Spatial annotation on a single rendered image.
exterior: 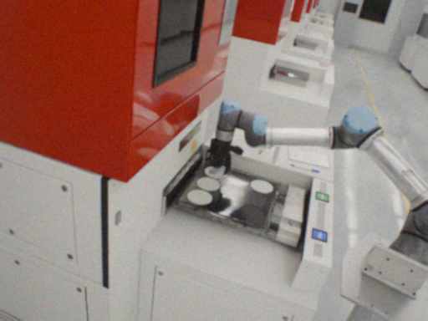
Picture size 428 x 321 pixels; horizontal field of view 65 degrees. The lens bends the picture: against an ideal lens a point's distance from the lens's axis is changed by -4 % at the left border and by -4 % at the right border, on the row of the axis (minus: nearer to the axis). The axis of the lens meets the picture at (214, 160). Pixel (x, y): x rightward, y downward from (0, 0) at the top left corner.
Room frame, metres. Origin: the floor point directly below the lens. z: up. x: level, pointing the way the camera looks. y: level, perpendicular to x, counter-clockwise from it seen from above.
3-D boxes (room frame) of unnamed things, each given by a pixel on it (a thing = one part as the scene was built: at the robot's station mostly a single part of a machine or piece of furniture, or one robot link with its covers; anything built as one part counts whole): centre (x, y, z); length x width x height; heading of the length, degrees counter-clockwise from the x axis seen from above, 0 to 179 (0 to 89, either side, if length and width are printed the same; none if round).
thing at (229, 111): (1.29, -0.03, 1.21); 0.09 x 0.08 x 0.11; 74
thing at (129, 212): (1.10, 0.16, 1.02); 0.82 x 0.03 x 0.40; 167
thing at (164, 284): (1.29, -0.22, 0.41); 0.97 x 0.64 x 0.82; 167
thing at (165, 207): (1.27, 0.11, 0.89); 0.44 x 0.02 x 0.10; 167
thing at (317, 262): (1.09, -0.44, 0.89); 0.55 x 0.09 x 0.14; 167
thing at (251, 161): (1.59, -0.28, 0.89); 0.62 x 0.35 x 0.14; 77
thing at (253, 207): (1.24, -0.10, 0.90); 0.34 x 0.34 x 0.01; 77
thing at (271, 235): (1.10, -0.13, 0.84); 0.50 x 0.02 x 0.03; 77
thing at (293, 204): (1.19, -0.36, 0.87); 0.36 x 0.08 x 0.03; 167
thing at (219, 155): (1.28, -0.02, 1.05); 0.09 x 0.08 x 0.12; 131
